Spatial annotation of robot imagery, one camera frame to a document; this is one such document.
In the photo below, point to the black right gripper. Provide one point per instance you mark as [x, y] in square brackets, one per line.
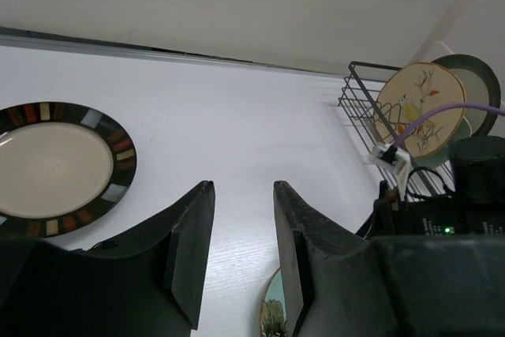
[338, 284]

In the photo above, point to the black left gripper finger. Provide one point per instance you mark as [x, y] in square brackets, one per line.
[146, 281]

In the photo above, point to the teal round flower plate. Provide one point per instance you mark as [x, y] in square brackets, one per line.
[272, 315]

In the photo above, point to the beige bird pattern plate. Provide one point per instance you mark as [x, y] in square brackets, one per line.
[413, 91]

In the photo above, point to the black striped rim plate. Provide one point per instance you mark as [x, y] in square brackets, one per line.
[63, 166]

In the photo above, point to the black wire dish rack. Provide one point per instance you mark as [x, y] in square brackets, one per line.
[358, 102]

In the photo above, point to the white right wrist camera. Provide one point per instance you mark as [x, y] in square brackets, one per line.
[394, 160]

